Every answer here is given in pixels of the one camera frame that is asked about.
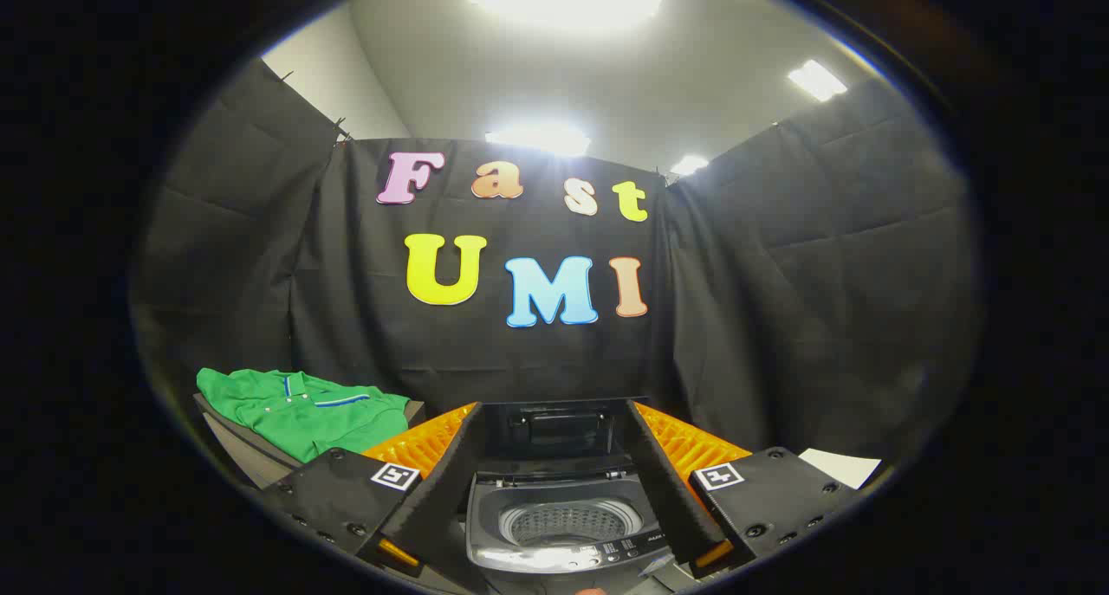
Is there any grey washing machine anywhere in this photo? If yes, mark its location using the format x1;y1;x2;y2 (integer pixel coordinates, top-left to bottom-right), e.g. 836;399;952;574
465;469;694;592

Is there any white paper sheet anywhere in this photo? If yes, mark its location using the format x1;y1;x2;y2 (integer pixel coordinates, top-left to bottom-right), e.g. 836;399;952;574
798;448;882;490

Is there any dark washing machine lid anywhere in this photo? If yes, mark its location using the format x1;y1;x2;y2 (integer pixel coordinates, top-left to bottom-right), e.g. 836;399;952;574
479;400;631;481

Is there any green polo shirt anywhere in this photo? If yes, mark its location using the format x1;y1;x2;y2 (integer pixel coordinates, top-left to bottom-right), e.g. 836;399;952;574
197;367;412;464

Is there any black backdrop cloth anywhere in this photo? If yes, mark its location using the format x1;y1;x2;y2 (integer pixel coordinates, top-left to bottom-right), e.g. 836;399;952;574
130;58;980;492

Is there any grey box stand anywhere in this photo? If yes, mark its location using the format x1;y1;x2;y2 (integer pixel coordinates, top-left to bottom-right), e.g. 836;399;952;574
192;393;427;490

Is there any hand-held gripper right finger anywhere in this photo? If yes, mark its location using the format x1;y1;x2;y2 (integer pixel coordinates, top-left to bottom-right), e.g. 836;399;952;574
626;399;859;579

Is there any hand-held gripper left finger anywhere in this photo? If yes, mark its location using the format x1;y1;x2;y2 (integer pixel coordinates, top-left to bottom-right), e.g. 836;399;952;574
260;402;486;579

